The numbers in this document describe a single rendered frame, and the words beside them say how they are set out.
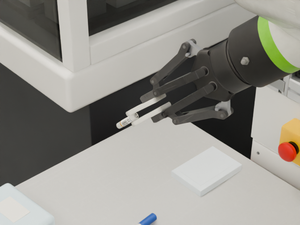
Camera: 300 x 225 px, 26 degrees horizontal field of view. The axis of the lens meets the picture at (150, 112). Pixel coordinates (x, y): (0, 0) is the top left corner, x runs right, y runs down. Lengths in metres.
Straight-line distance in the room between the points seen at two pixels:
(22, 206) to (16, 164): 0.84
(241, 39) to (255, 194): 0.55
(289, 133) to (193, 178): 0.22
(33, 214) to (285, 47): 0.63
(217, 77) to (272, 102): 0.46
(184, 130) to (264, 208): 0.30
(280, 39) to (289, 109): 0.50
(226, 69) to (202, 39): 0.82
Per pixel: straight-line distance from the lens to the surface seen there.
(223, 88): 0.95
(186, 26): 1.66
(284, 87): 1.32
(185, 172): 1.38
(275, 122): 1.38
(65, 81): 1.46
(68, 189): 1.37
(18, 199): 1.30
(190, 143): 1.48
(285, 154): 1.29
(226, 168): 1.40
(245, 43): 0.88
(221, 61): 0.91
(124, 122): 1.08
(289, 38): 0.84
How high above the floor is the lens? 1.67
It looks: 35 degrees down
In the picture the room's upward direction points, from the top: straight up
